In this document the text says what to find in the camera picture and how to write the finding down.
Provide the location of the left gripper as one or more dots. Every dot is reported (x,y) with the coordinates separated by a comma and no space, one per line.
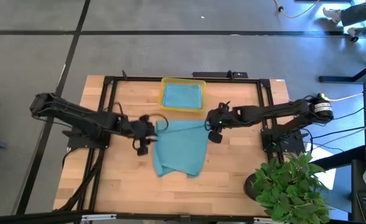
(139,129)

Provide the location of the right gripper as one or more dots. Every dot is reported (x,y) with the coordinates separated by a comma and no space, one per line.
(221,119)

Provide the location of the blue microfiber towel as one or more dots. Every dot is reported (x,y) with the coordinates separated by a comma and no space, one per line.
(182,149)

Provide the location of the teal microfiber towel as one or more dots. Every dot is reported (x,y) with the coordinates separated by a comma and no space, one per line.
(182,96)

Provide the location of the yellow plastic bin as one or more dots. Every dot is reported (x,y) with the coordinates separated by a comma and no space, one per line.
(182,80)

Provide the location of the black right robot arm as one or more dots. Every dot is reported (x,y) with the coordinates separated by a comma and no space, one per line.
(279,110)

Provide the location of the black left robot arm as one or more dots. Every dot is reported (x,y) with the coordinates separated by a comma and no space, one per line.
(83,119)

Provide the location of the green potted plant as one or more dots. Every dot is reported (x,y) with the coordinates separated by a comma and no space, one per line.
(291,189)

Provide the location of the person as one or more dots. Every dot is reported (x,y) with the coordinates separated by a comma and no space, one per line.
(353,14)

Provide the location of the black clamp mount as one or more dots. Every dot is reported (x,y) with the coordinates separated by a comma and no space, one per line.
(217,74)

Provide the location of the black table frame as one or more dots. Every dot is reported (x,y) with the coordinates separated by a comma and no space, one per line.
(133,79)

